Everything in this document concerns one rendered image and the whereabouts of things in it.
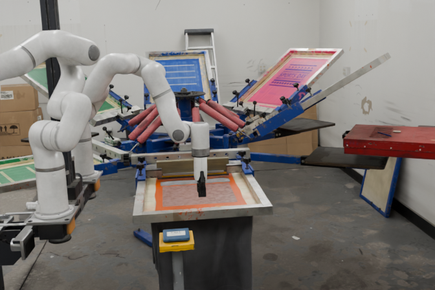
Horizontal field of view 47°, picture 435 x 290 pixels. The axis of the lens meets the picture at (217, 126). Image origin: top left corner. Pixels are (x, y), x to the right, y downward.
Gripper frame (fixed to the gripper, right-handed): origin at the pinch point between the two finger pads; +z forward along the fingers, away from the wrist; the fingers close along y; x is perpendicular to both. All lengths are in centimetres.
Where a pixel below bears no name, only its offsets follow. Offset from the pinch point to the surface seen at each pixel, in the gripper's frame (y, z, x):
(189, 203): -17.8, 11.7, -4.4
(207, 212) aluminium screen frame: 2.0, 9.1, 2.1
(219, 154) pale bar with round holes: -80, 5, 16
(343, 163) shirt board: -71, 11, 87
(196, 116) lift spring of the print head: -119, -11, 7
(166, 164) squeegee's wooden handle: -56, 3, -14
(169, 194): -32.7, 11.8, -12.9
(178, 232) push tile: 18.0, 10.2, -10.3
